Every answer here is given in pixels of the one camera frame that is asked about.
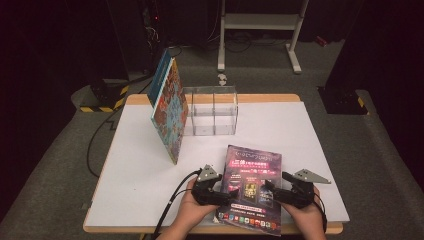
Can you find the white metal stand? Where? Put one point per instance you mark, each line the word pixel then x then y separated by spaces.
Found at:
pixel 260 21

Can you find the purple magazine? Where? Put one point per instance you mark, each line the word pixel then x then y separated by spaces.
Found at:
pixel 253 160

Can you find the wooden table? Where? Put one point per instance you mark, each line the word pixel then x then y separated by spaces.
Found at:
pixel 266 97

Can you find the light blue picture book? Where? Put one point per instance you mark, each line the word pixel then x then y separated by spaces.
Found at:
pixel 171 116

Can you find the black stand base striped edge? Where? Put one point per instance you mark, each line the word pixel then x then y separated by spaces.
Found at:
pixel 103 98

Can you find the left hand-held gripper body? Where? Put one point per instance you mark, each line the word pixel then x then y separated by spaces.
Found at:
pixel 206 190

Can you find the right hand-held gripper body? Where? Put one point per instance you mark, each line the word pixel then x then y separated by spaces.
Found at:
pixel 303 195

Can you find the small red floor object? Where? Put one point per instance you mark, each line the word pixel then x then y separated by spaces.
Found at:
pixel 321 41

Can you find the person's left hand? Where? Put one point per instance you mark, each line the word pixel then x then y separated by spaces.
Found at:
pixel 190 213

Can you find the dark blue picture book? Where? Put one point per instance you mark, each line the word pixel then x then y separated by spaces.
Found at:
pixel 158 76

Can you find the clear acrylic book organizer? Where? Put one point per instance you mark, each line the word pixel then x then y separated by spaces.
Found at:
pixel 213 113

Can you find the person's right hand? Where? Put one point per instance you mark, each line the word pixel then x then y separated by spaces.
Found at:
pixel 308 218

